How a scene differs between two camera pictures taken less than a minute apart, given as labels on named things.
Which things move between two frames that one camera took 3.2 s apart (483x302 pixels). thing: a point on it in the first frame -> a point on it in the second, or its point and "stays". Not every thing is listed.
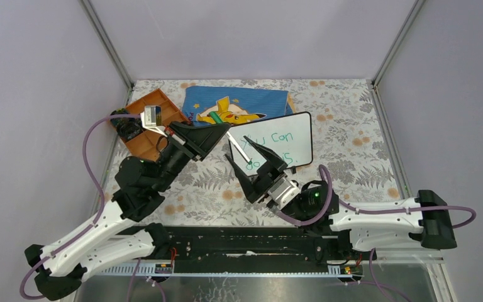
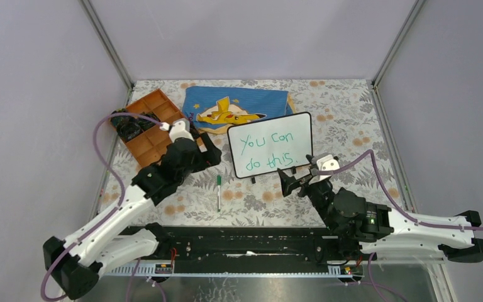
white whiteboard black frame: [290, 136] stays
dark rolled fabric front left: [127, 128] stays
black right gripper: [267, 175] -> [288, 183]
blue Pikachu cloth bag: [234, 105] stays
